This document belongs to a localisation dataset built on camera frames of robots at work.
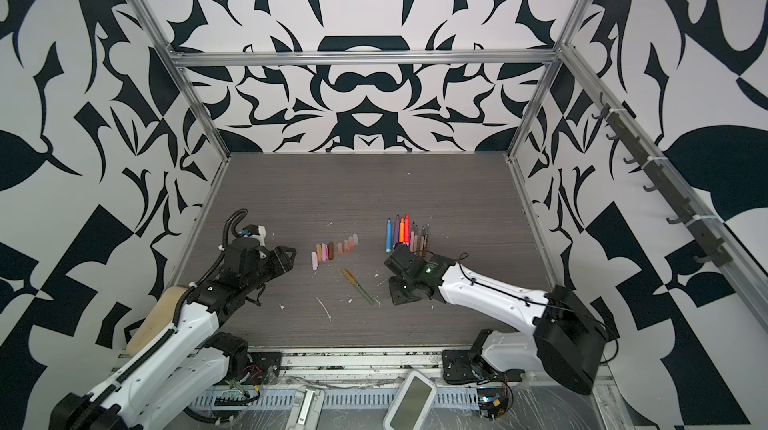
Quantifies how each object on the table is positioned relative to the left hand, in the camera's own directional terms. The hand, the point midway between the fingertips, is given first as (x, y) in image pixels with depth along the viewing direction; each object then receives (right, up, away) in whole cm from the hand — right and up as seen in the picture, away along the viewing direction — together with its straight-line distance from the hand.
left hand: (291, 248), depth 82 cm
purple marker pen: (+29, +2, +16) cm, 34 cm away
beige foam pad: (-34, -18, -2) cm, 38 cm away
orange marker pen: (+31, +2, +16) cm, 35 cm away
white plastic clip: (+8, -33, -14) cm, 37 cm away
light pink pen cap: (+4, -5, +9) cm, 11 cm away
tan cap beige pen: (+37, -1, +14) cm, 40 cm away
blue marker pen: (+27, +1, +14) cm, 30 cm away
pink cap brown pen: (+38, -2, +14) cm, 41 cm away
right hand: (+29, -11, -1) cm, 31 cm away
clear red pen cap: (+12, -2, +12) cm, 17 cm away
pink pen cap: (+7, -4, +11) cm, 14 cm away
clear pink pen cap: (+15, -1, +14) cm, 20 cm away
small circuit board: (+51, -33, -11) cm, 62 cm away
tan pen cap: (+5, -4, +11) cm, 13 cm away
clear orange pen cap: (+13, -2, +13) cm, 19 cm away
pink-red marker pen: (+33, +3, +16) cm, 37 cm away
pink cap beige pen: (+35, -1, +14) cm, 38 cm away
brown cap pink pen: (+34, 0, +14) cm, 37 cm away
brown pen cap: (+9, -3, +12) cm, 15 cm away
